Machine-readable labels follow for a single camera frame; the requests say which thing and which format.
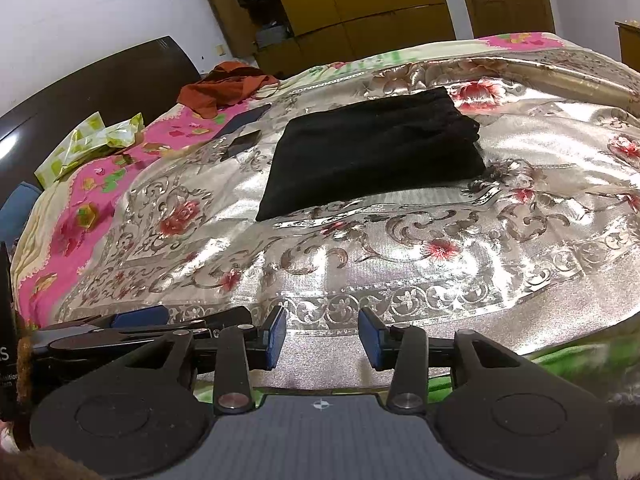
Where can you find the green patterned pillow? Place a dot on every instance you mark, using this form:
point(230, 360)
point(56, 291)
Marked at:
point(89, 140)

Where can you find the black phone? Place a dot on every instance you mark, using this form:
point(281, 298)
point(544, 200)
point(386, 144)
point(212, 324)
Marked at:
point(241, 144)

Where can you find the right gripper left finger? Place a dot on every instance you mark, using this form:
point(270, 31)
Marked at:
point(272, 337)

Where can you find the wooden desk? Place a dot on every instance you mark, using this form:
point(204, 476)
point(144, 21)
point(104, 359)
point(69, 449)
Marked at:
point(629, 33)

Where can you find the blue folded cloth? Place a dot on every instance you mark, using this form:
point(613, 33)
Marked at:
point(15, 212)

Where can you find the black pants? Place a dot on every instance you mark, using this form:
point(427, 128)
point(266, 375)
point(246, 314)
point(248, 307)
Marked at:
point(368, 148)

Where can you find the dark wooden headboard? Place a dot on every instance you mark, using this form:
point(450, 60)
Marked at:
point(144, 79)

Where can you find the floral silver bedspread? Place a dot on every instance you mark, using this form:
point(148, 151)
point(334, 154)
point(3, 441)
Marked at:
point(539, 252)

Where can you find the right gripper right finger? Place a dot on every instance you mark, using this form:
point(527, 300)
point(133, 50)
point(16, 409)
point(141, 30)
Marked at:
point(376, 340)

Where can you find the rust red garment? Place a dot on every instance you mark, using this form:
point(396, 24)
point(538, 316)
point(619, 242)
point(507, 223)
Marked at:
point(227, 84)

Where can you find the pink floral blanket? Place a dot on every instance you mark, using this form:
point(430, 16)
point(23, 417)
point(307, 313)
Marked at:
point(71, 216)

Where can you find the yellow wooden wardrobe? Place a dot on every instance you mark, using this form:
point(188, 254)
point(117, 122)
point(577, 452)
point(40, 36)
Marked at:
point(287, 36)

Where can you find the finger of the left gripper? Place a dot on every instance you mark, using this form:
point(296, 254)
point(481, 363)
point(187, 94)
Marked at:
point(92, 339)
point(156, 315)

